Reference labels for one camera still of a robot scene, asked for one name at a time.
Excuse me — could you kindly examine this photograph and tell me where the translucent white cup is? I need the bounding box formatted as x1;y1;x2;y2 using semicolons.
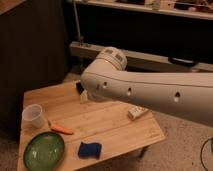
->
22;104;45;129

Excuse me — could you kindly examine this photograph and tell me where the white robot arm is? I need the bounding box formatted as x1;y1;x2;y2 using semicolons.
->
81;47;213;127

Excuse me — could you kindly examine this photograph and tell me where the green ceramic bowl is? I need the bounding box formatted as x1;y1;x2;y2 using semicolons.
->
23;132;65;171

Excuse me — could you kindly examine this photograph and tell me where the wooden table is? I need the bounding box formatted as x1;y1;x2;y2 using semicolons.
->
24;82;165;171

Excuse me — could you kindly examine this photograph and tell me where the metal pole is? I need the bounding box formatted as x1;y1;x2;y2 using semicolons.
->
72;0;83;46

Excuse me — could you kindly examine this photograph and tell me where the blue sponge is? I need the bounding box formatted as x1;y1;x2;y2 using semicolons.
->
78;142;102;159

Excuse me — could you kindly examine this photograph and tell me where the orange carrot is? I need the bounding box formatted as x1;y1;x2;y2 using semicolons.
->
48;121;74;135

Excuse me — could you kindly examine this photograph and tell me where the grey metal rail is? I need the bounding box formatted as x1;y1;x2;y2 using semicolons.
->
69;41;213;72

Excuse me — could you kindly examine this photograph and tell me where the black handle on rail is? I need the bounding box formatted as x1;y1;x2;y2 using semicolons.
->
168;57;199;67

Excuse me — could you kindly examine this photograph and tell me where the black cable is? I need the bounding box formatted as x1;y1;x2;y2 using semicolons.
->
199;137;213;171

